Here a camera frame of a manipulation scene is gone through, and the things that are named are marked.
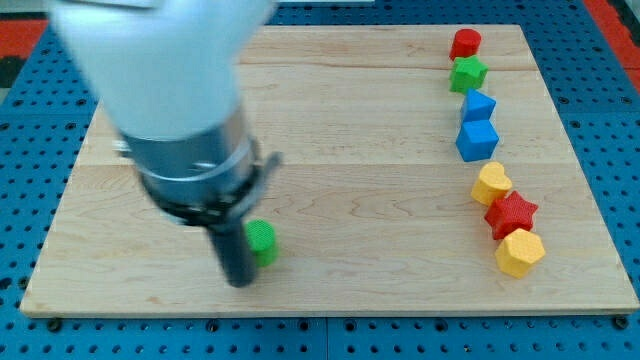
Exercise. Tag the blue triangle block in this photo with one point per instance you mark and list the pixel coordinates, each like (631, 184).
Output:
(477, 106)

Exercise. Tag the blue cube block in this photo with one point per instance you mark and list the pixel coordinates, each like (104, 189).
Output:
(476, 140)

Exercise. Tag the green star block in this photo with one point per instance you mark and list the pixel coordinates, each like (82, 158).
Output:
(467, 73)

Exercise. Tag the green cylinder block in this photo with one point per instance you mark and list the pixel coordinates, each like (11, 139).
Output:
(262, 240)

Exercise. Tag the yellow heart block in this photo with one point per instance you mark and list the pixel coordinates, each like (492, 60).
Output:
(492, 183)

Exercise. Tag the red cylinder block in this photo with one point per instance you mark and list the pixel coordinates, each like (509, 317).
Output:
(466, 43)

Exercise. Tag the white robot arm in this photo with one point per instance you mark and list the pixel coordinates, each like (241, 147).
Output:
(165, 71)

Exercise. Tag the yellow hexagon block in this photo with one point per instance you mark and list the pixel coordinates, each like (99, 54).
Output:
(519, 252)

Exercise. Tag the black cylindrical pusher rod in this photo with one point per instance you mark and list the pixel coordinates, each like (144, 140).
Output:
(234, 253)

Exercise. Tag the red star block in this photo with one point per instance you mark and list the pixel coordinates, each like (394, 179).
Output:
(510, 213)

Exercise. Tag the light wooden board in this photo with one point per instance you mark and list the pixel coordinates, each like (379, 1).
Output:
(371, 205)

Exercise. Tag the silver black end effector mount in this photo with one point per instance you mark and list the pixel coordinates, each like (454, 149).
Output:
(212, 177)

